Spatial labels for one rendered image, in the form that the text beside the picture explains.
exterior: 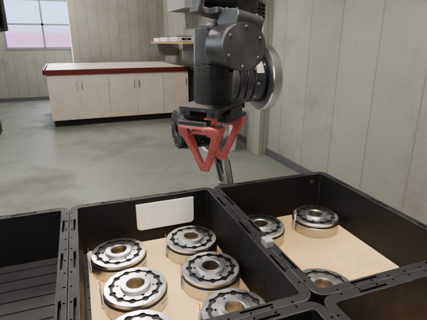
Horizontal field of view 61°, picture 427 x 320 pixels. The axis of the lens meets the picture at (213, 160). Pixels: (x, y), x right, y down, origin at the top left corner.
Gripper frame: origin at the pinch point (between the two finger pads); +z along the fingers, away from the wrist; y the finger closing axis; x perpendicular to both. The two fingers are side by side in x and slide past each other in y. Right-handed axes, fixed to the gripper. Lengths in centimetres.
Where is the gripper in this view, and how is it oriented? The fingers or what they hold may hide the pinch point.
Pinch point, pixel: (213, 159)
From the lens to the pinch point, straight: 56.8
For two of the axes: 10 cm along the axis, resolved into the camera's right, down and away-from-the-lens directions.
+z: 0.0, 9.5, 3.2
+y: 4.2, -2.9, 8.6
